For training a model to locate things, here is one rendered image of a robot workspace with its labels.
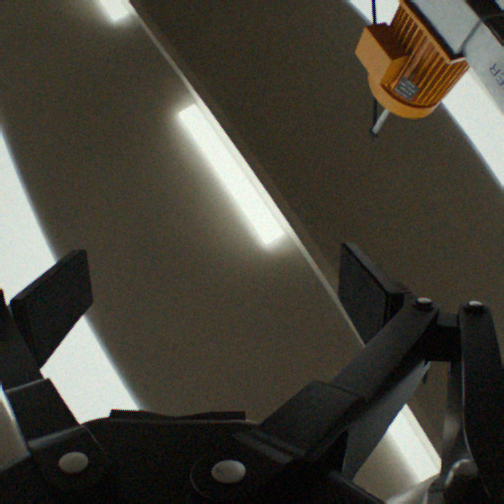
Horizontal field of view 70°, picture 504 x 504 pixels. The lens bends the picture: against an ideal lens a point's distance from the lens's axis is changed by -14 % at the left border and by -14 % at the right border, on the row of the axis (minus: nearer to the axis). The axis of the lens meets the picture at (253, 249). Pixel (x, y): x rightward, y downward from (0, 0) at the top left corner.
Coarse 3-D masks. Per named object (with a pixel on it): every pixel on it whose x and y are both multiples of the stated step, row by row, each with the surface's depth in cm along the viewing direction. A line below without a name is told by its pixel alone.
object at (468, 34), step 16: (416, 0) 72; (432, 0) 68; (448, 0) 64; (464, 0) 60; (480, 0) 60; (432, 16) 71; (448, 16) 66; (464, 16) 62; (480, 16) 59; (496, 16) 60; (448, 32) 69; (464, 32) 65; (480, 32) 62; (496, 32) 59; (464, 48) 69; (480, 48) 65; (496, 48) 61; (480, 64) 67; (496, 64) 63; (496, 80) 65; (496, 96) 68
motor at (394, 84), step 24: (408, 0) 75; (384, 24) 89; (408, 24) 81; (360, 48) 96; (384, 48) 87; (408, 48) 86; (432, 48) 82; (384, 72) 92; (408, 72) 95; (432, 72) 89; (456, 72) 86; (384, 96) 108; (408, 96) 96; (432, 96) 98
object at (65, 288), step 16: (64, 256) 19; (80, 256) 19; (48, 272) 16; (64, 272) 17; (80, 272) 19; (32, 288) 14; (48, 288) 15; (64, 288) 17; (80, 288) 19; (16, 304) 13; (32, 304) 14; (48, 304) 15; (64, 304) 17; (80, 304) 19; (16, 320) 14; (32, 320) 14; (48, 320) 15; (64, 320) 17; (32, 336) 14; (48, 336) 15; (64, 336) 17; (32, 352) 14; (48, 352) 15
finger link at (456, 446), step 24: (480, 312) 12; (480, 336) 11; (456, 360) 11; (480, 360) 10; (456, 384) 10; (480, 384) 9; (456, 408) 9; (480, 408) 8; (456, 432) 8; (480, 432) 7; (456, 456) 7; (480, 456) 6; (480, 480) 6
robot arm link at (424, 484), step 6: (438, 474) 40; (426, 480) 40; (432, 480) 39; (414, 486) 40; (420, 486) 39; (426, 486) 38; (402, 492) 40; (408, 492) 39; (414, 492) 38; (420, 492) 37; (390, 498) 40; (396, 498) 39; (402, 498) 38; (408, 498) 37; (414, 498) 37; (420, 498) 36
